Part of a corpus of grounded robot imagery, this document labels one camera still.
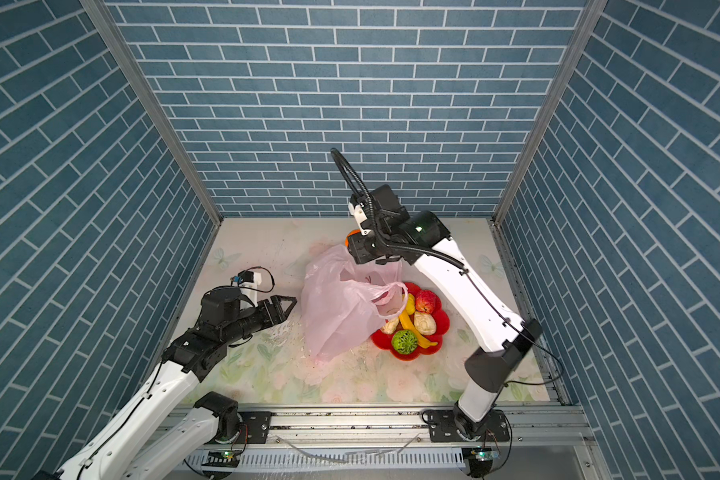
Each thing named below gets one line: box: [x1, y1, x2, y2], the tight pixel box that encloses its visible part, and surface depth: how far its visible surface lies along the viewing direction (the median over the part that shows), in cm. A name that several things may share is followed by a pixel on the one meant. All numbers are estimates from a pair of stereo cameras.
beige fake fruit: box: [382, 317, 399, 335], surface depth 88 cm
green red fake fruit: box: [392, 329, 418, 355], surface depth 84 cm
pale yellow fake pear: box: [414, 311, 437, 336], surface depth 88 cm
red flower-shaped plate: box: [371, 282, 450, 361], surface depth 86 cm
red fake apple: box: [415, 290, 438, 314], surface depth 91 cm
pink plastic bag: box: [300, 244, 409, 363], surface depth 75 cm
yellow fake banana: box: [399, 310, 438, 349], surface depth 88 cm
